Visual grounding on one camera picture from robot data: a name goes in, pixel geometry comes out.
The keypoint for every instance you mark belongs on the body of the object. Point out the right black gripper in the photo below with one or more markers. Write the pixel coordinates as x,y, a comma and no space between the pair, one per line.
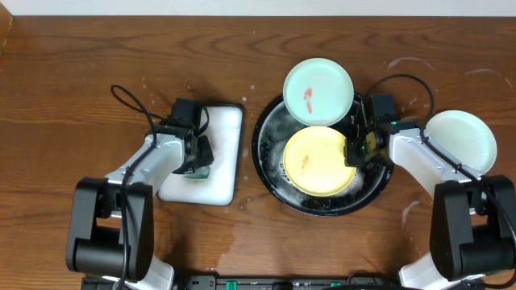
351,158

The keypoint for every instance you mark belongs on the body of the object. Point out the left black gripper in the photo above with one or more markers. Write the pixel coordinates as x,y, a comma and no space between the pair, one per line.
202,157

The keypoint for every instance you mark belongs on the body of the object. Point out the green sponge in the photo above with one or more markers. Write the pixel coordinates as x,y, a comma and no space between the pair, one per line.
199,173

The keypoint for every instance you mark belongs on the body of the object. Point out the yellow plate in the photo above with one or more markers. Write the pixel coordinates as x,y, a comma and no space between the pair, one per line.
314,161

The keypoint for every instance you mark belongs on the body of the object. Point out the light green plate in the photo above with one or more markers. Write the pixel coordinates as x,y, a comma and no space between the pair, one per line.
318,92
466,137

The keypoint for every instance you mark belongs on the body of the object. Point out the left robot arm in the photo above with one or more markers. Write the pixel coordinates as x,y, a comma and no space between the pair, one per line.
111,233

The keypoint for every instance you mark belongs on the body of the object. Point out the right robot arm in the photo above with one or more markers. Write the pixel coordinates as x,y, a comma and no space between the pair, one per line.
472,225

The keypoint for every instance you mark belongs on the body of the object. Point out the black rectangular foam tray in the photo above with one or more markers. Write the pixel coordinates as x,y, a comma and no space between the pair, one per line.
224,126

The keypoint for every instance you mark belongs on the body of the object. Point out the round black tray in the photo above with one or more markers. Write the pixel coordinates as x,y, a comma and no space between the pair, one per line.
272,131

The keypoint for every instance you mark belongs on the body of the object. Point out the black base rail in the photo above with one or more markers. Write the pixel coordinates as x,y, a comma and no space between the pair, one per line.
209,282

